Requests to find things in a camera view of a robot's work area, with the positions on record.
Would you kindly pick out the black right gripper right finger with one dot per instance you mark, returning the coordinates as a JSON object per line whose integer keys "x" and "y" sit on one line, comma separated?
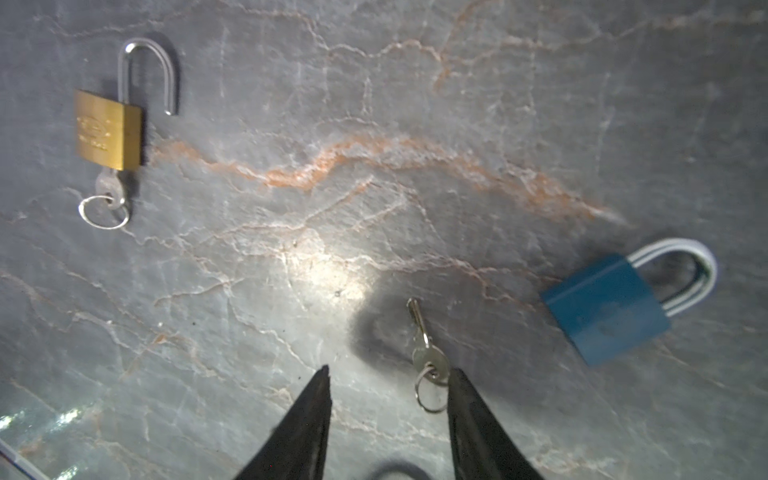
{"x": 481, "y": 449}

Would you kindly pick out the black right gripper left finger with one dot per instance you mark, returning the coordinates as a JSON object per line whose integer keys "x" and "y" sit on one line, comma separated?
{"x": 297, "y": 446}

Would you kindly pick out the silver key for blue padlock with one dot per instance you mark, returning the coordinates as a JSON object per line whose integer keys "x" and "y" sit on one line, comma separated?
{"x": 430, "y": 362}

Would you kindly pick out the brass padlock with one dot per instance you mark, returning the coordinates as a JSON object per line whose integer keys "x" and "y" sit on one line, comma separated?
{"x": 109, "y": 132}

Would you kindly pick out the blue padlock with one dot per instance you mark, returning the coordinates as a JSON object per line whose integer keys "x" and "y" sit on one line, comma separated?
{"x": 607, "y": 309}

